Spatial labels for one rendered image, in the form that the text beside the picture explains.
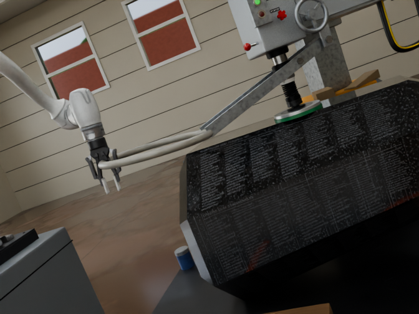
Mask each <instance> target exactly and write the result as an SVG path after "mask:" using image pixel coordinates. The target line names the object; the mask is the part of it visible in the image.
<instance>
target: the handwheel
mask: <svg viewBox="0 0 419 314"><path fill-rule="evenodd" d="M306 1H315V2H318V3H317V4H316V6H315V8H312V9H310V10H308V11H301V10H299V9H300V7H301V5H302V4H303V3H304V2H306ZM320 6H321V7H322V8H323V11H324V20H323V23H322V24H321V25H320V26H319V27H318V26H317V23H316V20H315V19H316V18H317V16H318V12H317V10H318V8H320ZM299 14H300V15H303V16H304V17H303V20H304V21H312V25H313V27H314V29H308V28H306V27H305V26H303V25H302V23H301V21H300V19H299ZM294 19H295V22H296V24H297V26H298V27H299V29H300V30H302V31H304V32H306V33H308V34H316V33H318V32H320V31H321V30H322V29H323V28H324V27H325V26H326V24H327V22H328V19H329V12H328V8H327V6H326V4H325V2H324V1H323V0H300V1H299V2H298V3H297V4H296V7H295V10H294Z"/></svg>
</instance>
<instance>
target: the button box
mask: <svg viewBox="0 0 419 314"><path fill-rule="evenodd" d="M261 1H262V3H261V5H260V6H255V5H254V4H253V0H244V2H245V4H246V7H247V10H248V13H249V16H250V18H251V22H252V24H253V27H254V29H255V28H257V27H260V26H263V25H265V24H268V23H270V22H272V21H273V19H272V16H271V12H270V10H269V6H268V4H267V1H266V0H261ZM261 9H262V10H264V11H265V12H266V17H265V18H264V19H260V18H258V11H259V10H261Z"/></svg>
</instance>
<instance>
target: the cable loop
mask: <svg viewBox="0 0 419 314"><path fill-rule="evenodd" d="M414 2H415V5H416V9H417V13H418V17H419V0H414ZM376 4H377V7H378V11H379V14H380V18H381V21H382V24H383V28H384V31H385V34H386V37H387V39H388V42H389V44H390V46H391V47H392V49H393V50H395V51H396V52H400V53H404V52H409V51H412V50H415V49H417V48H419V40H418V41H416V42H415V43H413V44H410V45H406V46H400V45H398V43H397V42H396V40H395V37H394V35H393V32H392V28H391V26H390V23H389V20H388V16H387V12H386V9H385V5H384V3H383V0H382V1H379V2H377V3H376Z"/></svg>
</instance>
